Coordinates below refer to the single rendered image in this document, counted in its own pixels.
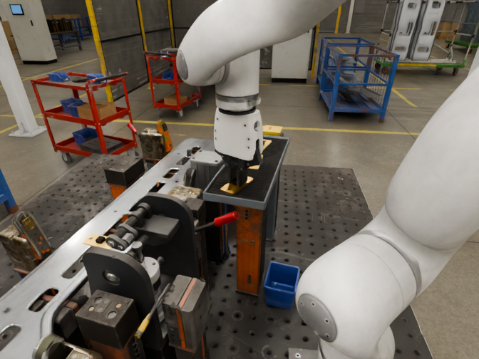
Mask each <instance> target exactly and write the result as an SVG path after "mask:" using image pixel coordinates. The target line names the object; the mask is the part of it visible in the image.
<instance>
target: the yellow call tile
mask: <svg viewBox="0 0 479 359"><path fill-rule="evenodd" d="M282 129H283V127H280V126H272V125H265V127H264V129H263V131H262V132H263V134H265V135H278V136H280V134H281V132H282Z"/></svg>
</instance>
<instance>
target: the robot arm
mask: <svg viewBox="0 0 479 359"><path fill-rule="evenodd" d="M345 1H347V0H219V1H217V2H215V3H214V4H213V5H211V6H210V7H209V8H207V9H206V10H205V11H204V12H203V13H202V14H201V15H200V16H199V17H198V18H197V20H196V21H195V22H194V24H193V25H192V26H191V27H190V29H189V31H188V32H187V34H186V35H185V37H184V39H183V40H182V43H181V44H180V47H179V49H178V52H177V58H176V66H177V72H178V74H179V76H180V77H181V79H182V80H183V81H184V82H185V83H187V84H188V85H193V86H206V85H214V84H215V97H216V106H217V109H216V113H215V125H214V143H215V148H214V151H215V152H216V153H217V154H218V155H220V156H221V158H222V159H223V160H224V161H225V166H226V167H227V176H228V183H230V184H231V183H232V181H233V180H234V179H235V178H237V186H238V187H241V186H242V185H243V184H244V183H245V182H246V181H247V170H248V168H249V167H250V166H256V165H260V164H262V158H261V155H260V154H262V151H263V132H262V119H261V115H260V111H259V110H257V109H256V105H258V104H260V102H261V98H260V97H259V59H260V49H261V48H265V47H268V46H272V45H274V44H277V43H281V42H285V41H289V40H292V39H293V38H296V37H298V36H301V35H302V34H304V33H306V32H307V31H309V30H311V29H312V28H314V27H315V26H316V25H317V24H318V23H319V22H321V21H322V20H323V19H325V18H326V17H327V16H328V15H329V14H331V13H332V12H333V11H335V10H336V9H337V8H339V7H340V6H341V5H342V4H343V3H344V2H345ZM236 157H237V158H239V170H238V164H237V163H235V162H236ZM478 230H479V66H478V67H477V68H476V69H475V70H474V71H473V72H472V73H471V74H470V75H469V76H468V77H467V78H466V79H465V80H464V81H463V82H462V83H461V84H460V85H459V86H458V87H457V89H456V90H455V91H454V92H453V93H452V94H451V96H450V97H449V98H448V99H447V100H446V101H445V102H444V104H442V106H440V107H439V109H438V110H437V111H436V113H435V114H434V115H433V117H432V118H431V119H430V120H429V121H428V123H427V124H426V126H425V127H424V129H423V130H422V132H421V134H420V135H419V136H418V138H417V140H416V141H415V142H414V144H413V146H412V147H411V149H410V150H409V151H408V154H407V155H406V156H405V158H404V159H403V161H402V163H401V164H400V166H399V168H398V169H397V171H396V173H395V175H394V176H393V178H392V180H391V182H390V184H389V186H388V189H387V190H386V195H385V200H384V206H383V208H382V210H381V211H380V212H379V213H378V215H377V216H376V217H375V218H374V219H373V220H372V221H371V222H370V223H368V224H367V225H366V226H365V227H364V228H363V229H362V230H361V231H359V232H358V233H356V234H355V235H353V236H352V237H350V238H349V239H347V240H346V241H344V242H342V243H341V244H340V245H338V246H336V247H334V248H333V249H331V250H330V251H328V252H326V253H325V254H324V255H322V256H320V257H319V258H318V259H317V260H316V261H314V262H313V263H312V264H311V265H310V266H309V267H308V268H307V269H306V271H305V272H304V273H303V274H302V277H301V278H300V280H299V283H298V286H297V291H296V305H297V310H298V312H299V315H300V316H301V317H302V319H303V320H304V322H305V323H306V324H307V325H308V326H309V327H310V328H311V329H312V330H313V331H314V332H315V333H316V334H317V335H318V336H319V345H318V351H317V357H316V359H393V357H394V353H395V340H394V336H393V333H392V330H391V327H390V324H391V323H392V322H393V321H394V320H395V319H396V318H397V317H398V316H399V315H400V314H401V313H402V312H403V311H404V310H405V309H406V308H407V307H408V306H409V305H410V304H411V303H412V302H413V301H414V300H415V299H416V298H417V297H418V296H419V295H420V294H421V293H422V292H423V291H424V290H425V289H426V288H427V287H428V286H429V285H430V284H431V283H432V282H433V280H434V279H435V278H436V277H437V275H439V273H440V272H441V270H442V269H443V267H444V266H445V265H446V264H447V263H448V261H449V260H450V259H451V258H452V256H453V255H454V254H455V253H456V252H457V251H458V250H459V248H461V247H462V245H464V243H466V242H467V240H469V238H471V237H472V236H473V235H474V234H475V233H476V232H477V231H478Z"/></svg>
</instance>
